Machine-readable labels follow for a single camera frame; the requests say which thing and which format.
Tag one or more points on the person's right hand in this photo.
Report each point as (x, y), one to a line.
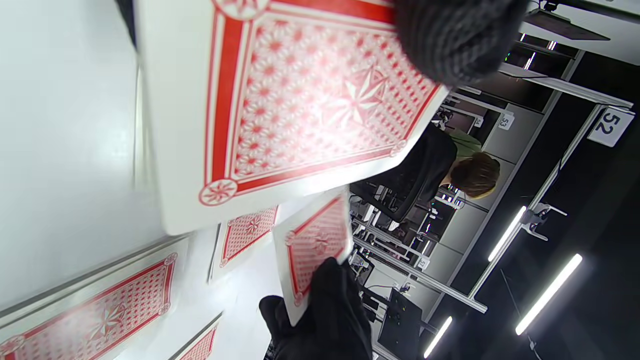
(330, 320)

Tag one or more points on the person's left hand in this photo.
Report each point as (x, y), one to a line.
(460, 40)

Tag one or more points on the red-backed playing card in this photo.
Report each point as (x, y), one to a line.
(315, 240)
(200, 347)

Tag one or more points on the card pile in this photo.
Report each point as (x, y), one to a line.
(245, 232)
(100, 315)

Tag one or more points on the stack of red-backed cards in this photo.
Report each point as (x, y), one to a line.
(300, 100)

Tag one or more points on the black monitor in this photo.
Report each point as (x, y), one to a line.
(400, 325)

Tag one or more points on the white hanging sign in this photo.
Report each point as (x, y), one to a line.
(611, 127)
(506, 121)

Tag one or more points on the white ceiling light bar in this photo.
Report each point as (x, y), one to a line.
(507, 233)
(438, 337)
(549, 294)

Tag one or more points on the silver aluminium frame beam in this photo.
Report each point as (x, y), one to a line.
(425, 276)

